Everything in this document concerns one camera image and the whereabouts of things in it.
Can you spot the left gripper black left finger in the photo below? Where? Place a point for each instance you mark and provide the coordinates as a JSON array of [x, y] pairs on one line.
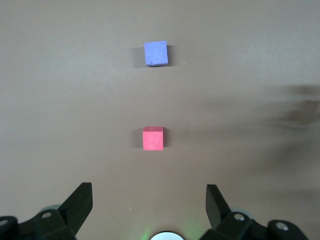
[[72, 212]]

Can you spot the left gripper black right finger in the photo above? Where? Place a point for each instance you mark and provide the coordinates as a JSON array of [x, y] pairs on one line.
[[220, 215]]

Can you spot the red foam block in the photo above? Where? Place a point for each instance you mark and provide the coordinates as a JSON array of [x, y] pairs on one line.
[[153, 140]]

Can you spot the purple foam block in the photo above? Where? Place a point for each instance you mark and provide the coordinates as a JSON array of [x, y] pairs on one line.
[[156, 53]]

